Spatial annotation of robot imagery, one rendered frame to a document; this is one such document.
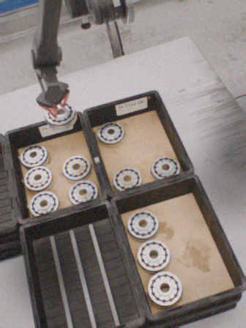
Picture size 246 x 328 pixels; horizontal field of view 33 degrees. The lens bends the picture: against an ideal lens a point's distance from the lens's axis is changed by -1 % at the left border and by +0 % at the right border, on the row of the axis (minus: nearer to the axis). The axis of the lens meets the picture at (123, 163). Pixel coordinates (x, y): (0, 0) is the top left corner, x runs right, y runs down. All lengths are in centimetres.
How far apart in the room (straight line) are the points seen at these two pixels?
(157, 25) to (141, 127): 187
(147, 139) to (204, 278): 56
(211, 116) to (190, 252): 69
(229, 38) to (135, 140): 186
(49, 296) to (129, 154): 58
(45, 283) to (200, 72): 118
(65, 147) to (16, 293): 56
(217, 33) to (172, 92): 148
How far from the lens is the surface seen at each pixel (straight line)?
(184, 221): 139
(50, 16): 106
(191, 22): 341
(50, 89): 121
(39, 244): 142
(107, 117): 161
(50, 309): 134
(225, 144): 173
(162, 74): 198
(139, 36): 330
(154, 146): 155
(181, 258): 134
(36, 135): 160
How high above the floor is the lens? 208
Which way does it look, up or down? 56 degrees down
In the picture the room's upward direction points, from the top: 9 degrees counter-clockwise
